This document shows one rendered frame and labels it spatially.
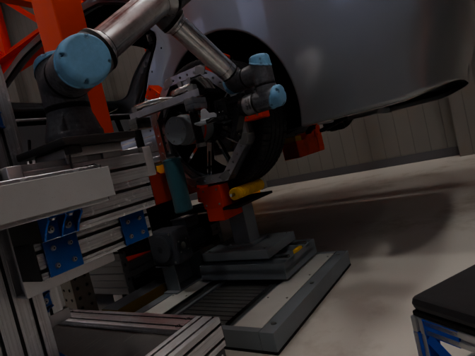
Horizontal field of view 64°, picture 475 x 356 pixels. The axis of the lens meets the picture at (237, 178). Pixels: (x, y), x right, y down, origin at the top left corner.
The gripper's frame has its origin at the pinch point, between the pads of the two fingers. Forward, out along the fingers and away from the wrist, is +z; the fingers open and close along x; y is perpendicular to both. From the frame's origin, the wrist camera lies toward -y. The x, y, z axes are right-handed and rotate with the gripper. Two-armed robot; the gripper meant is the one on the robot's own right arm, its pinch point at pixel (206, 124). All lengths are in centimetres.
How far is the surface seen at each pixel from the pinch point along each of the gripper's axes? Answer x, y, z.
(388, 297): -26, -83, -48
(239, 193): -21.4, -32.2, 6.8
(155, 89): -21, 27, 41
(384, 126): -463, -25, 36
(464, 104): -442, -19, -67
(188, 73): -20.4, 27.2, 18.4
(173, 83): -20.4, 25.6, 28.5
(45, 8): 10, 72, 67
